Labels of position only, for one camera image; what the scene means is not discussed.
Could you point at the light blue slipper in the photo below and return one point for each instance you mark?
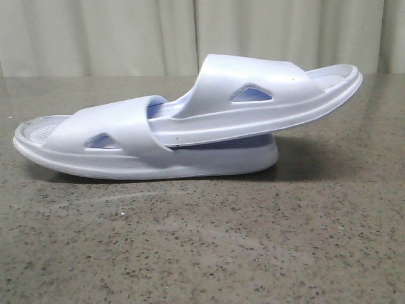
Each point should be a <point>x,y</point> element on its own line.
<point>235,97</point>
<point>115,141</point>

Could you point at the white pleated curtain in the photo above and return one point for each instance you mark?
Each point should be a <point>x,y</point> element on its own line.
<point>124,38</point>

